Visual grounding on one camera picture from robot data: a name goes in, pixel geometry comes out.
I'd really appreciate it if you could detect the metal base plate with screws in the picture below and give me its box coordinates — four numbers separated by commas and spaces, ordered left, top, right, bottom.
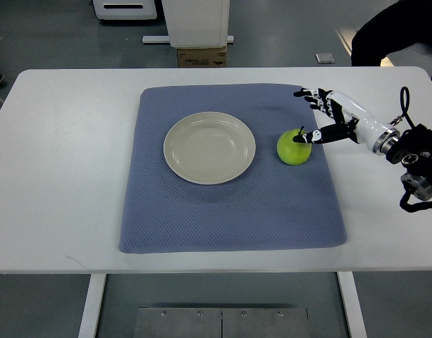
134, 308, 311, 337

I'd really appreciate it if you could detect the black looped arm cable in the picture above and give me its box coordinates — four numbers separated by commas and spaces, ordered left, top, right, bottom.
398, 86, 432, 213

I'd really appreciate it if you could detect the white table leg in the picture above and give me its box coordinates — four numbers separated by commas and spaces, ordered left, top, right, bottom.
78, 274, 106, 338
337, 272, 367, 338

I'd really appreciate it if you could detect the person in black right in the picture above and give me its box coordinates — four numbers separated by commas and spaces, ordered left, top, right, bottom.
351, 1, 432, 66

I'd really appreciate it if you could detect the white left table leg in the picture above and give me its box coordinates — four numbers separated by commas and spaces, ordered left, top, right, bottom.
78, 274, 106, 338

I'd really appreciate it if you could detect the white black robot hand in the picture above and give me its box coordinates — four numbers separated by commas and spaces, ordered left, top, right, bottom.
293, 88, 400, 156

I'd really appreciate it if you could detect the green pear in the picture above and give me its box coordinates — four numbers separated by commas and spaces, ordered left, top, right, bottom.
276, 127, 312, 165

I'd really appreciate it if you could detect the white right table leg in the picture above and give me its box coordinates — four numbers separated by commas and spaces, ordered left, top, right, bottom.
337, 272, 367, 338

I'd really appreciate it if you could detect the cream round plate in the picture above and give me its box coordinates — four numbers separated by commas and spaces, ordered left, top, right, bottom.
163, 111, 257, 185

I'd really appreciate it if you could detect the brown cardboard box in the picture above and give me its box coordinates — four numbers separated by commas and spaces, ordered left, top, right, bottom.
177, 46, 228, 68

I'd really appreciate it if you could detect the grey floor outlet plate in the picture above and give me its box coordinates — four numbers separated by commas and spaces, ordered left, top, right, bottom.
315, 52, 335, 64

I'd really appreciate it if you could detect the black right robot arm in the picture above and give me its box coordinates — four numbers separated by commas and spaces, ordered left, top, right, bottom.
383, 124, 432, 213

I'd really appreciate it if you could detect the white appliance with black slot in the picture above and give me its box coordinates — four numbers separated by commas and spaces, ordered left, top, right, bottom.
92, 0, 157, 20

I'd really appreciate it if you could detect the blue textured cloth mat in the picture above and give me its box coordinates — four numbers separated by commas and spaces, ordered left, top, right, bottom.
119, 84, 347, 254

